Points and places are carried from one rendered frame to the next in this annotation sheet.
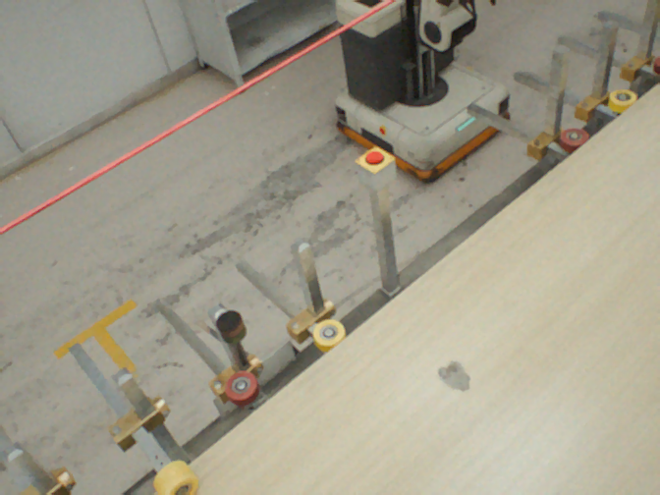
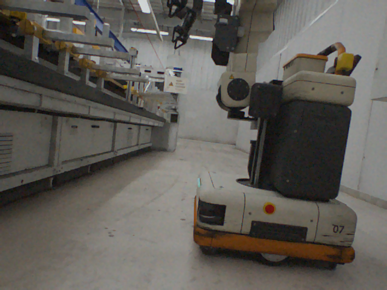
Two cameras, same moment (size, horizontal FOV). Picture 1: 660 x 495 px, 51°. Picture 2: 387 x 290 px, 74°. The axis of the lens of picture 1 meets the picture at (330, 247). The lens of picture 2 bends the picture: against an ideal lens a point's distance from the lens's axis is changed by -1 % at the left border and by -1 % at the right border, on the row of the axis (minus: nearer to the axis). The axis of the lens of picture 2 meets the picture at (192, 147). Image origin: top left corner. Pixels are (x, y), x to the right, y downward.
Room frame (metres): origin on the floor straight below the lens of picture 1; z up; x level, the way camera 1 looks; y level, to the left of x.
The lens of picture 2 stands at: (3.21, -1.92, 0.51)
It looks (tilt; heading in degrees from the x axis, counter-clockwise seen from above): 3 degrees down; 122
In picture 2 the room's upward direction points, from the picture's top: 7 degrees clockwise
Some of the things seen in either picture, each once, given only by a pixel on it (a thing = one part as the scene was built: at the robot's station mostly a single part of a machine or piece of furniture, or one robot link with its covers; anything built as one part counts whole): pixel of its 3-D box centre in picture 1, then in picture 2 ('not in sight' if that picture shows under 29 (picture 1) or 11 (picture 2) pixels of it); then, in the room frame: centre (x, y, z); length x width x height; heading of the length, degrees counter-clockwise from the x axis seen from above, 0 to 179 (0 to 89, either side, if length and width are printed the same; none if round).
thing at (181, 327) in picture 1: (203, 352); (152, 97); (1.10, 0.38, 0.84); 0.43 x 0.03 x 0.04; 32
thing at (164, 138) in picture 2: not in sight; (144, 106); (-0.99, 2.43, 0.95); 1.65 x 0.70 x 1.90; 32
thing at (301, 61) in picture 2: not in sight; (302, 72); (2.93, -0.54, 0.87); 0.23 x 0.15 x 0.11; 122
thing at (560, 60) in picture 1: (554, 114); (103, 59); (1.68, -0.78, 0.92); 0.04 x 0.04 x 0.48; 32
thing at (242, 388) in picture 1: (246, 396); not in sight; (0.93, 0.28, 0.85); 0.08 x 0.08 x 0.11
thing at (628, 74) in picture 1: (637, 65); (67, 48); (1.93, -1.18, 0.84); 0.14 x 0.06 x 0.05; 122
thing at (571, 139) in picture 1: (572, 148); not in sight; (1.57, -0.80, 0.85); 0.08 x 0.08 x 0.11
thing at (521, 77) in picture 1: (567, 97); (103, 67); (1.87, -0.91, 0.82); 0.43 x 0.03 x 0.04; 32
